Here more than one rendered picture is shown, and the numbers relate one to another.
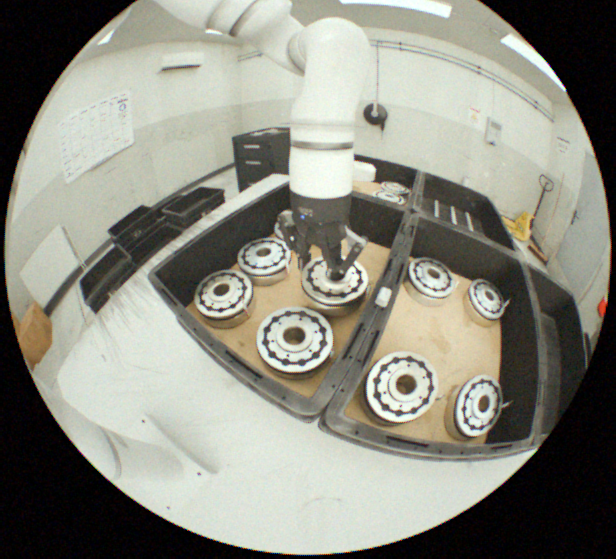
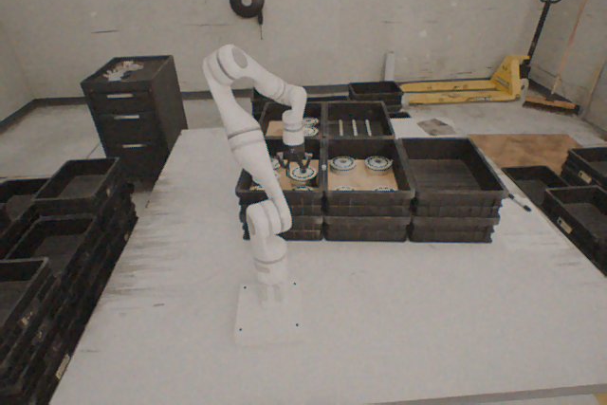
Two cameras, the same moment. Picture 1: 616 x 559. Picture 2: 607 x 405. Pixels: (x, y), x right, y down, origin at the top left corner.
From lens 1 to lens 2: 113 cm
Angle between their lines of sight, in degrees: 24
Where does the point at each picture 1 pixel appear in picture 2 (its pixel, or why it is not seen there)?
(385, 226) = (312, 149)
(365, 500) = (377, 268)
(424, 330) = (347, 182)
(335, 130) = (299, 124)
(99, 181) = not seen: outside the picture
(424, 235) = (333, 146)
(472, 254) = (362, 146)
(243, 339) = not seen: hidden behind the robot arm
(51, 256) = not seen: outside the picture
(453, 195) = (352, 111)
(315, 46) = (295, 104)
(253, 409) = (293, 249)
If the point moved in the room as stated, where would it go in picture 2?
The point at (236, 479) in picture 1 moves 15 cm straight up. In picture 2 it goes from (310, 285) to (309, 249)
